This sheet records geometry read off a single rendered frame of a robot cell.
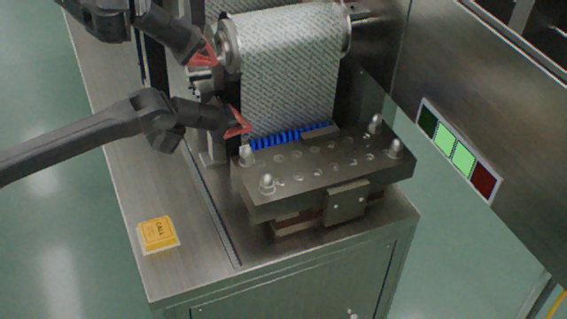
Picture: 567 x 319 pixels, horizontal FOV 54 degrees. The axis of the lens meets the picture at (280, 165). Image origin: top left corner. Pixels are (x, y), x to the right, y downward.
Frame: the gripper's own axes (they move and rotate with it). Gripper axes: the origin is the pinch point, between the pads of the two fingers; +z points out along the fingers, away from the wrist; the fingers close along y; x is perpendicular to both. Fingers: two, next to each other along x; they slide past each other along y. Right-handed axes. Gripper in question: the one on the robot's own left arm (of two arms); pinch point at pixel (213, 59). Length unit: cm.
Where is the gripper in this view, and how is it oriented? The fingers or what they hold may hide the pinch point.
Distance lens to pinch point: 120.8
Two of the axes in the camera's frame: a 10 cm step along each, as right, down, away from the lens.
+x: 6.7, -6.9, -2.5
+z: 6.0, 3.2, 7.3
